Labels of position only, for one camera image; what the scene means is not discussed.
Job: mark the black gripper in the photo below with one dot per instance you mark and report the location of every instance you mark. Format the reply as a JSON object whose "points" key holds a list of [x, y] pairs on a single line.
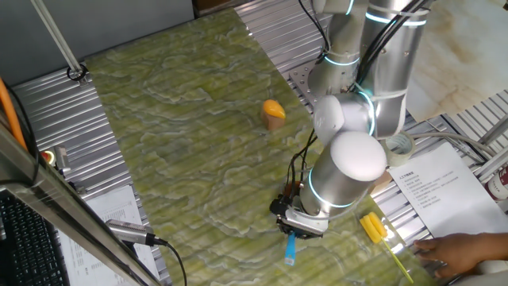
{"points": [[282, 223]]}

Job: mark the person right forearm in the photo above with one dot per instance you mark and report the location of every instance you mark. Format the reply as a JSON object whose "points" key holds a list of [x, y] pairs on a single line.
{"points": [[498, 248]]}

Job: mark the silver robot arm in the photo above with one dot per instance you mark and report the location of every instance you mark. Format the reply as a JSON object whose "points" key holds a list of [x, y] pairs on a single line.
{"points": [[349, 178]]}

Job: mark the yellow sponge brush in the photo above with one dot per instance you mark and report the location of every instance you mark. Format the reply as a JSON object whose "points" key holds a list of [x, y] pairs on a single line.
{"points": [[372, 228]]}

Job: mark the person right hand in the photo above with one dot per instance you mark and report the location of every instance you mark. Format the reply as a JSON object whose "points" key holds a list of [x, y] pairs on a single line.
{"points": [[456, 250]]}

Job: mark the cardboard box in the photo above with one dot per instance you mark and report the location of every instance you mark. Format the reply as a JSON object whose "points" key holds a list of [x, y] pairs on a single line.
{"points": [[383, 182]]}

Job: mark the small wooden block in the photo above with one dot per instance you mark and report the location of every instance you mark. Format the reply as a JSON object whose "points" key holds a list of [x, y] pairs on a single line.
{"points": [[272, 122]]}

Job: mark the green marble pattern mat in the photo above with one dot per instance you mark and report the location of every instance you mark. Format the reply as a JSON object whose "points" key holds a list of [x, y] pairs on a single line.
{"points": [[198, 159]]}

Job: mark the yellow toy mango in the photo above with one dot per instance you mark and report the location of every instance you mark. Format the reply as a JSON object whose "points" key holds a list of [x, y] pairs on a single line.
{"points": [[274, 108]]}

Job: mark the clear packing tape roll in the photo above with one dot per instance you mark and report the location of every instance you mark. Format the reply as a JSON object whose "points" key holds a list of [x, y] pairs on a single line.
{"points": [[405, 153]]}

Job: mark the white instruction paper sheet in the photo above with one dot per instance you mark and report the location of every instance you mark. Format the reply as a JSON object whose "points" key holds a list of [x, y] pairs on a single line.
{"points": [[448, 198]]}

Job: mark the printed table paper sheet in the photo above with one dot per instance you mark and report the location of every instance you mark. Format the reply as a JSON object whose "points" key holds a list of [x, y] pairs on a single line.
{"points": [[115, 206]]}

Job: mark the red and white can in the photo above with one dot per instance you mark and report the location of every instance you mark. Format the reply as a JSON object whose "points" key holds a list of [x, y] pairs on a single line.
{"points": [[498, 184]]}

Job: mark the aluminium profile bar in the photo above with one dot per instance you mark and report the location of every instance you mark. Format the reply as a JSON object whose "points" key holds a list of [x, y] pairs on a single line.
{"points": [[496, 131], [492, 165]]}

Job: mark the white marble board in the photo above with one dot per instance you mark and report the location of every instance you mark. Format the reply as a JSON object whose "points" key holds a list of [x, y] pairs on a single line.
{"points": [[464, 59]]}

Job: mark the small grey metal box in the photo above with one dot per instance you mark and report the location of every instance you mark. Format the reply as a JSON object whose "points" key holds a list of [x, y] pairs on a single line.
{"points": [[62, 159]]}

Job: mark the yellow rimmed stop button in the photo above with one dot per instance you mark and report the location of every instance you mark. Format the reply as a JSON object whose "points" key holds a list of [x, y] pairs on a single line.
{"points": [[48, 157]]}

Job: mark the black keyboard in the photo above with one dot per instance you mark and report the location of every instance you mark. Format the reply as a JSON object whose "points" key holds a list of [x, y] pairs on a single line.
{"points": [[24, 246]]}

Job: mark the thin aluminium pole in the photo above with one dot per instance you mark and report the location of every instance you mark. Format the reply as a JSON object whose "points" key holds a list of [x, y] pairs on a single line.
{"points": [[55, 35]]}

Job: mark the orange wrist mount piece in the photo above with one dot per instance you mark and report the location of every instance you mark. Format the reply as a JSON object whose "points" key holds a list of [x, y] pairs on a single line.
{"points": [[293, 190]]}

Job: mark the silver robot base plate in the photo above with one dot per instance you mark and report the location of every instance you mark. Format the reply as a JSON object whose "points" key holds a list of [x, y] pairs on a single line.
{"points": [[299, 79]]}

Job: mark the steel frame bar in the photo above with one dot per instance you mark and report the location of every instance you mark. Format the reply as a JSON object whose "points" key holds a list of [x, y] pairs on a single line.
{"points": [[59, 202]]}

